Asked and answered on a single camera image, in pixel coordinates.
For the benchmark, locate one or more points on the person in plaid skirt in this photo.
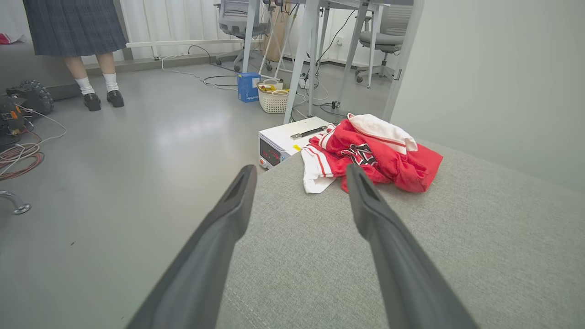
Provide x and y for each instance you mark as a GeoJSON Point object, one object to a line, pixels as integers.
{"type": "Point", "coordinates": [73, 27]}

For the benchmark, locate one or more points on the brown cardboard box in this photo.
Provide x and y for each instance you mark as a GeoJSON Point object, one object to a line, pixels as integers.
{"type": "Point", "coordinates": [276, 41]}

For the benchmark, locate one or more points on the white power supply box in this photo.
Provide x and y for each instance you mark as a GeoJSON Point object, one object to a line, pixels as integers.
{"type": "Point", "coordinates": [283, 135]}

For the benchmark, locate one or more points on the red and white basketball jersey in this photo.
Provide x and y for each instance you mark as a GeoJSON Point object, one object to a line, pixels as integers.
{"type": "Point", "coordinates": [402, 169]}

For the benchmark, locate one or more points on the grey office chair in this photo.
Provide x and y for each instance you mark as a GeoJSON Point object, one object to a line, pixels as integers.
{"type": "Point", "coordinates": [237, 18]}
{"type": "Point", "coordinates": [386, 39]}

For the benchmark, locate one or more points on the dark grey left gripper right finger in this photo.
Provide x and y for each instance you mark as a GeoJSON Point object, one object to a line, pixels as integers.
{"type": "Point", "coordinates": [402, 274]}

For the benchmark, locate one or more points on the white plastic laundry basket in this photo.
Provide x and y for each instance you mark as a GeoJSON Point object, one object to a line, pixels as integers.
{"type": "Point", "coordinates": [273, 103]}

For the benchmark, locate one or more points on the grey partition panel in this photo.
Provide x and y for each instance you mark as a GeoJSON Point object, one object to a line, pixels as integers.
{"type": "Point", "coordinates": [493, 82]}

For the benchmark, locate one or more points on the white curtain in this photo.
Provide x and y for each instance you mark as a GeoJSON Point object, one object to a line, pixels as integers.
{"type": "Point", "coordinates": [173, 23]}

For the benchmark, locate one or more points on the red and white cloth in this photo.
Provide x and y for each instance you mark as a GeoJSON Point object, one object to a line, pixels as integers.
{"type": "Point", "coordinates": [5, 39]}

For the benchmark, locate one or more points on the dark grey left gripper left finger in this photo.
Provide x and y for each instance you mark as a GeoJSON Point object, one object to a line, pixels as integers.
{"type": "Point", "coordinates": [201, 265]}

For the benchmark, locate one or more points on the chrome furniture foot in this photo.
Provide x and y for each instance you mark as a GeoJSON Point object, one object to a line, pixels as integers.
{"type": "Point", "coordinates": [20, 208]}

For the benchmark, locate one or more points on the white metal desk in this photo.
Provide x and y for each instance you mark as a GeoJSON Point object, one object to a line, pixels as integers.
{"type": "Point", "coordinates": [301, 59]}

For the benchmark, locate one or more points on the black wheeled rover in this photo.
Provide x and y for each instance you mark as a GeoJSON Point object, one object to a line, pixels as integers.
{"type": "Point", "coordinates": [34, 96]}

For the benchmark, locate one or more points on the blue cardboard box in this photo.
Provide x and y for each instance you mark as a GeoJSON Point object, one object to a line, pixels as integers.
{"type": "Point", "coordinates": [247, 87]}

